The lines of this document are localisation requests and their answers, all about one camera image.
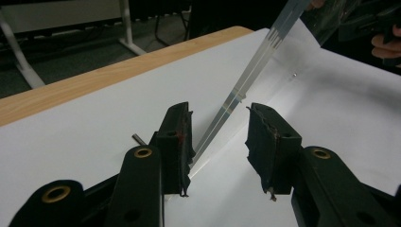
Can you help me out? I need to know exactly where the wooden table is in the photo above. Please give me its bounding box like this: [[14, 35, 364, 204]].
[[0, 26, 255, 128]]

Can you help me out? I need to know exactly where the metal standoff pin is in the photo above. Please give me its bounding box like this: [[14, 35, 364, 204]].
[[131, 133, 148, 147]]

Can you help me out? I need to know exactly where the black stand with legs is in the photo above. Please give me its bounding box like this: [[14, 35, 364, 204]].
[[153, 9, 191, 48]]

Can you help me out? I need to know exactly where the clear plastic sheet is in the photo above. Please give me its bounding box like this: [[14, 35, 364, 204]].
[[188, 0, 364, 174]]

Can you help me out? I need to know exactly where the white table mat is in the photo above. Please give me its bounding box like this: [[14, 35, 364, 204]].
[[0, 18, 401, 227]]

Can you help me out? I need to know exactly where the white metal desk frame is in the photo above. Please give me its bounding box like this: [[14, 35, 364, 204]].
[[0, 0, 148, 90]]

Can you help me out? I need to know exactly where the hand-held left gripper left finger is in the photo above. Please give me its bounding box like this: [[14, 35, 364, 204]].
[[150, 101, 197, 199]]

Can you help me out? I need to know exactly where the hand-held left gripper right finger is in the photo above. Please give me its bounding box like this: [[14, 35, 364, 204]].
[[244, 102, 304, 203]]

